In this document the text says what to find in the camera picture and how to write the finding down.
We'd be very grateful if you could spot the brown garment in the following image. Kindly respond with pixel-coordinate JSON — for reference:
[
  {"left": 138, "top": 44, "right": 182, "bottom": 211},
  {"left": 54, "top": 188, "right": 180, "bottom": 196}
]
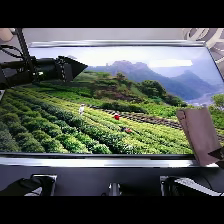
[{"left": 175, "top": 106, "right": 223, "bottom": 167}]

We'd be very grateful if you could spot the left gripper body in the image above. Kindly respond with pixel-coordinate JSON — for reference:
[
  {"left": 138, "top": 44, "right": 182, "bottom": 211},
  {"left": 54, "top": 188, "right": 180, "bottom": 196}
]
[{"left": 54, "top": 55, "right": 75, "bottom": 83}]

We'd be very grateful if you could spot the silver frame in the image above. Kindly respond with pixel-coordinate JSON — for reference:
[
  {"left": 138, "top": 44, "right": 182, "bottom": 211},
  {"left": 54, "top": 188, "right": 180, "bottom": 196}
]
[{"left": 0, "top": 39, "right": 224, "bottom": 197}]

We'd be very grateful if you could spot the black cable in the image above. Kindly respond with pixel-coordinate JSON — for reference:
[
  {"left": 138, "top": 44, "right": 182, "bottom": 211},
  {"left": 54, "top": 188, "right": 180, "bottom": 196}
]
[{"left": 0, "top": 44, "right": 25, "bottom": 62}]

